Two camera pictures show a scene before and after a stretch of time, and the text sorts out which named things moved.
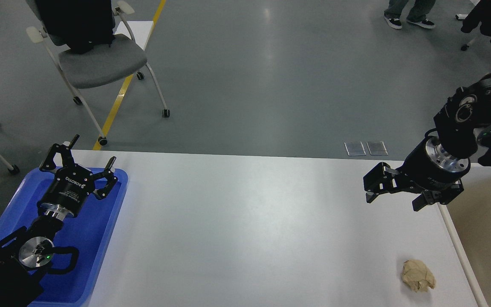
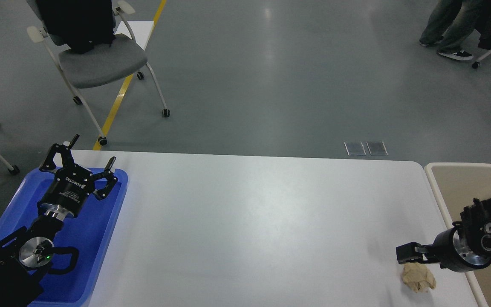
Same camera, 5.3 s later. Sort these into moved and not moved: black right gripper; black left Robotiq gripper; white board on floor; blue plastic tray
Moved: black right gripper
Not moved: black left Robotiq gripper; blue plastic tray; white board on floor
